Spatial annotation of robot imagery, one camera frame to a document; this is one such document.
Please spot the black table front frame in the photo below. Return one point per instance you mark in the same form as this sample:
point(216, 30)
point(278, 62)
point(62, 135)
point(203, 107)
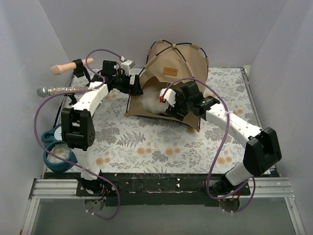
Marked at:
point(161, 189)

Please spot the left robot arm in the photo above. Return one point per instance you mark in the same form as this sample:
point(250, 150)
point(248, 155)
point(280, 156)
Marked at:
point(77, 126)

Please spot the rear black microphone stand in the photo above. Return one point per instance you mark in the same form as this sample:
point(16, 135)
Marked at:
point(80, 70)

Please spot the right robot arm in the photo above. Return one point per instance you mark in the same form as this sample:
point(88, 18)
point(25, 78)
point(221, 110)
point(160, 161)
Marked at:
point(262, 149)

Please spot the cream plush pillow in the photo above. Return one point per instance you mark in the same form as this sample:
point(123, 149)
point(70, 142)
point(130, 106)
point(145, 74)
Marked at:
point(150, 99)

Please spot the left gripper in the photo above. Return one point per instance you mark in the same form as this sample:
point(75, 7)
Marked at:
point(136, 85)

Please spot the floral patterned table mat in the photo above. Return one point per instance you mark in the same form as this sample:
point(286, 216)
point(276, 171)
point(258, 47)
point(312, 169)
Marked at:
point(147, 145)

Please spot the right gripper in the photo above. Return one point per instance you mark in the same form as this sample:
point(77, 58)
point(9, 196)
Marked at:
point(174, 111)

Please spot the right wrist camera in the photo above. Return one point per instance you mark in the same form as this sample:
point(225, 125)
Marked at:
point(168, 95)

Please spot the silver glitter toy microphone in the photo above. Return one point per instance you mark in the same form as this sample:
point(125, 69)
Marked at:
point(48, 91)

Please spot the aluminium rail frame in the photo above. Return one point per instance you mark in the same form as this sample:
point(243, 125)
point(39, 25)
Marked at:
point(271, 187)

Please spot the peach toy microphone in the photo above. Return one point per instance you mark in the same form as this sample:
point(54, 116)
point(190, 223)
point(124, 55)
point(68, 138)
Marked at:
point(60, 69)

